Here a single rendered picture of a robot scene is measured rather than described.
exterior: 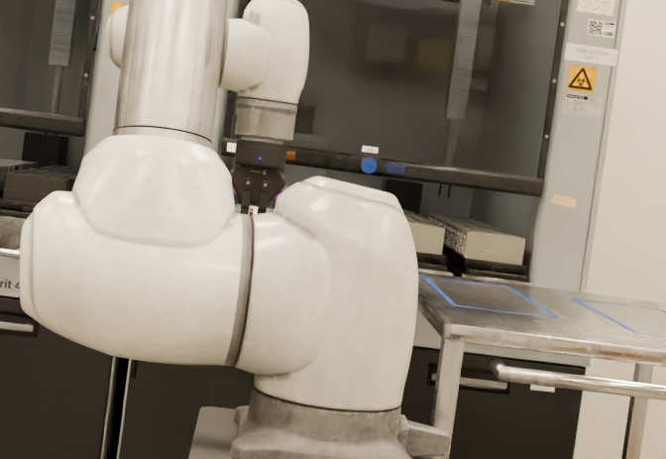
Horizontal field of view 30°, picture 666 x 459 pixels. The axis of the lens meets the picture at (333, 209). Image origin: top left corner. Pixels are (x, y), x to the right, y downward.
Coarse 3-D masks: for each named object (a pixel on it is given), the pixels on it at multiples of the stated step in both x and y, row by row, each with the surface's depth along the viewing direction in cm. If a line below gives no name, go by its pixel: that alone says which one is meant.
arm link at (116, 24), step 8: (120, 8) 177; (112, 16) 176; (120, 16) 175; (112, 24) 175; (120, 24) 174; (112, 32) 175; (120, 32) 174; (112, 40) 175; (120, 40) 174; (112, 48) 175; (120, 48) 174; (112, 56) 176; (120, 56) 175; (120, 64) 177
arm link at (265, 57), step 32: (256, 0) 180; (288, 0) 179; (224, 32) 177; (256, 32) 177; (288, 32) 178; (224, 64) 177; (256, 64) 177; (288, 64) 178; (256, 96) 179; (288, 96) 180
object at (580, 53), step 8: (568, 48) 233; (576, 48) 233; (584, 48) 234; (592, 48) 234; (600, 48) 234; (568, 56) 233; (576, 56) 234; (584, 56) 234; (592, 56) 234; (600, 56) 234; (608, 56) 234; (616, 56) 234; (608, 64) 234
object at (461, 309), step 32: (448, 288) 184; (480, 288) 190; (512, 288) 197; (544, 288) 204; (448, 320) 148; (480, 320) 152; (512, 320) 156; (544, 320) 161; (576, 320) 165; (608, 320) 170; (640, 320) 176; (448, 352) 146; (576, 352) 147; (608, 352) 147; (640, 352) 147; (448, 384) 146; (544, 384) 143; (576, 384) 143; (608, 384) 143; (640, 384) 144; (448, 416) 146; (640, 416) 206; (640, 448) 207
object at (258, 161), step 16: (240, 144) 181; (256, 144) 179; (272, 144) 180; (240, 160) 181; (256, 160) 180; (272, 160) 180; (240, 176) 182; (256, 176) 182; (272, 176) 182; (240, 192) 182; (256, 192) 182; (272, 192) 183
